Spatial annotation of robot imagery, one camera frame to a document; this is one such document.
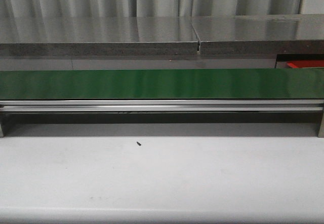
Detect grey stone counter left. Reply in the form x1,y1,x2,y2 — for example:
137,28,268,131
1,17,199,70

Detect grey stone counter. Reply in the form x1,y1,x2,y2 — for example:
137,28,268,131
191,14,323,68
1,17,199,70

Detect grey stone counter right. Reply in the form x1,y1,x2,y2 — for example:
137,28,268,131
191,14,323,68

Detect green conveyor belt unit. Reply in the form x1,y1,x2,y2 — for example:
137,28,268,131
1,68,323,135

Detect red plastic tray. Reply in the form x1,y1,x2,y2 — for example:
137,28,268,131
286,60,324,68

